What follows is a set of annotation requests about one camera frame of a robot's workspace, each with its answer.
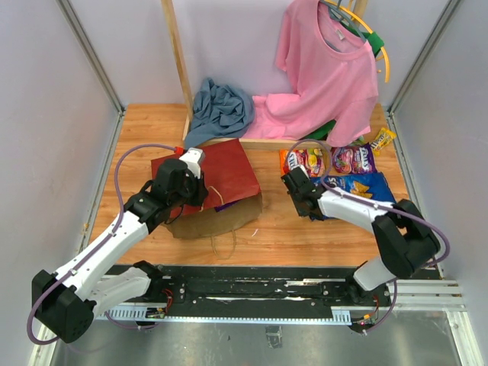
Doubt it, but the orange Fox's candy bag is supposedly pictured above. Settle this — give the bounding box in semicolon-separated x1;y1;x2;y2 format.
279;148;326;178

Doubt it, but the small purple candy bag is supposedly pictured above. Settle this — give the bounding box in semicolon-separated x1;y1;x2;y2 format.
214;200;239;212

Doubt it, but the red brown paper bag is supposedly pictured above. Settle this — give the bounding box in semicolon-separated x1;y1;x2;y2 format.
157;139;263;260

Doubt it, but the purple Fox's candy bag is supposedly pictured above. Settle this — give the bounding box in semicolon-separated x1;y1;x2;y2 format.
332;143;377;175

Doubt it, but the blue snack bag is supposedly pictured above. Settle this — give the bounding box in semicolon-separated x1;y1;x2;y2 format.
325;172;397;203

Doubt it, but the green snack bag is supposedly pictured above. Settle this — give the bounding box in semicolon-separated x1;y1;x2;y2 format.
349;136;366;146

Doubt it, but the yellow M&M's candy bag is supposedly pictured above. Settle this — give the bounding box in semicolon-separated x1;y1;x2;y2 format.
370;127;397;156

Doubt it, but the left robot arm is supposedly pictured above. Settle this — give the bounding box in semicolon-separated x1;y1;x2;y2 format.
29;149;208;343

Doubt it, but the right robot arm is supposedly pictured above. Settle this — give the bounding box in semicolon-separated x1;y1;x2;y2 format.
281;166;441;305

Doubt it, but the crumpled blue cloth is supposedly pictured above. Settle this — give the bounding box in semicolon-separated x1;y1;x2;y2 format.
185;78;255;149

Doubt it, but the pink t-shirt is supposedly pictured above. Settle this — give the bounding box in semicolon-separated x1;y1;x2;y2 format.
245;1;378;147

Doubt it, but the yellow clothes hanger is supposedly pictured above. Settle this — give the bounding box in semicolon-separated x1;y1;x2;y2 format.
326;1;391;83

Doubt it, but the grey clothes hanger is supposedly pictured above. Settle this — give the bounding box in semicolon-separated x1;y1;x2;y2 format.
317;1;367;53

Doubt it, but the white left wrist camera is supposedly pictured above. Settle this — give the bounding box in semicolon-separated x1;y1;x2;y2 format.
176;148;205;179

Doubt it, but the wooden clothes rack frame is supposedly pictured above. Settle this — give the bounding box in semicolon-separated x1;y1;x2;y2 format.
160;0;371;150

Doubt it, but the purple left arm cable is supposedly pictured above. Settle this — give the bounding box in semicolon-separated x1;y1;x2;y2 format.
27;143;180;346

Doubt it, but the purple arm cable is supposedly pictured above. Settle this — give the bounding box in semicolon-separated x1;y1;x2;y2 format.
287;138;453;336
27;143;180;346

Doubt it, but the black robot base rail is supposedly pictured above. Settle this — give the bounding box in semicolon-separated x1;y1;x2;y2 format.
132;265;391;322

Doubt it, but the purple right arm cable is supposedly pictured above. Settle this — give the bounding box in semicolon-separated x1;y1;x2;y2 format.
287;138;453;336

